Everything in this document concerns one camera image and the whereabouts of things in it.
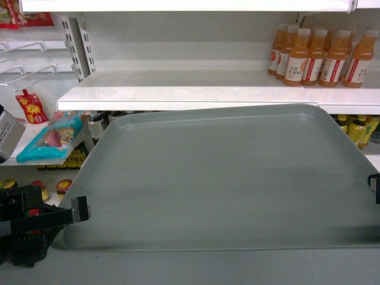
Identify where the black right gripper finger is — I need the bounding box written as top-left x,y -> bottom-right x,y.
367,173 -> 380,204

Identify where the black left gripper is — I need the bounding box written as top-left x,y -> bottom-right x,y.
1,185 -> 91,267

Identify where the grey rectangular serving tray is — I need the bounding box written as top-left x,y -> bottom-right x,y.
53,104 -> 379,251

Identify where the yellow green tea bottle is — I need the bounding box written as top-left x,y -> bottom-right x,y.
347,115 -> 367,146

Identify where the teal snack package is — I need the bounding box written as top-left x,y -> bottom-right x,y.
16,115 -> 83,163

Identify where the red spout pouch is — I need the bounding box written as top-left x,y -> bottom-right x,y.
15,89 -> 49,124

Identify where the orange juice bottle far right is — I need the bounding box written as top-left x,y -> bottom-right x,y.
342,29 -> 379,88

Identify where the orange C100 juice bottle front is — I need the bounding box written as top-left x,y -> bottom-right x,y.
283,28 -> 311,87

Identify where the white slotted shelf upright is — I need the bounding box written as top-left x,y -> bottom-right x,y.
60,15 -> 96,82

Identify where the orange juice bottle red label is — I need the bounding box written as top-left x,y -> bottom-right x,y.
301,28 -> 328,86

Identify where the orange juice bottle back left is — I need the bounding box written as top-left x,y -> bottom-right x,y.
268,24 -> 289,75

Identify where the orange juice bottle second row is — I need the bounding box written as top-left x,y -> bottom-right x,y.
275,24 -> 300,81

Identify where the white upper store shelf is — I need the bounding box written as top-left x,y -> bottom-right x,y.
20,0 -> 379,13

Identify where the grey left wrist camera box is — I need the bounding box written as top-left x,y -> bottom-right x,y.
1,105 -> 26,163

